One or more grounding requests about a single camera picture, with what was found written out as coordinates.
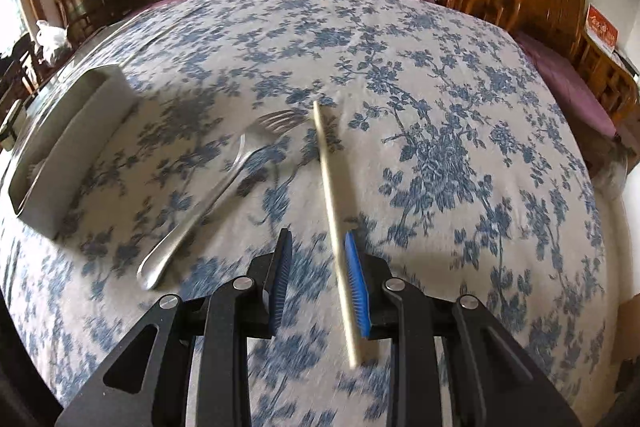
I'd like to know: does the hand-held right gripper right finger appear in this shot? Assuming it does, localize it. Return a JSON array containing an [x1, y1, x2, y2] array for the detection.
[[344, 229, 582, 427]]

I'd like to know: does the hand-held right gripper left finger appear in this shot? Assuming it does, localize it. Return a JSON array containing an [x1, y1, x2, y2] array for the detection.
[[55, 228, 294, 427]]

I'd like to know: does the cream chopstick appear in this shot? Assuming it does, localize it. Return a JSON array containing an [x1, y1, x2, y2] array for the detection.
[[312, 100, 362, 368]]

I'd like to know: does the metal fork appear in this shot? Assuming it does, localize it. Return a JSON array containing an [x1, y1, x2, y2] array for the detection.
[[136, 109, 309, 292]]

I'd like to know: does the white rectangular utensil container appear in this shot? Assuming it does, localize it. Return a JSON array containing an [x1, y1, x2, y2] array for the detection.
[[7, 64, 142, 241]]

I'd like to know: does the blue floral cloth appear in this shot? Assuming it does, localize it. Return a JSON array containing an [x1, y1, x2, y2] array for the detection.
[[0, 0, 617, 427]]

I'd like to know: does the white fluffy cloth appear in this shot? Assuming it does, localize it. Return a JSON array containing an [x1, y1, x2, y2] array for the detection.
[[592, 141, 632, 204]]

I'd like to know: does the purple seat cushion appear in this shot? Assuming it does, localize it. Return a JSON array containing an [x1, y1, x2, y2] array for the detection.
[[514, 29, 619, 138]]

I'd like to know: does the white plastic bag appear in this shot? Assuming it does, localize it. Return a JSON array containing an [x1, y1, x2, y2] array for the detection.
[[34, 20, 69, 61]]

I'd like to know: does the dark wooden chair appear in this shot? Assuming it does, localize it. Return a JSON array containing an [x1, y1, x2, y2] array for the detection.
[[54, 0, 103, 44]]

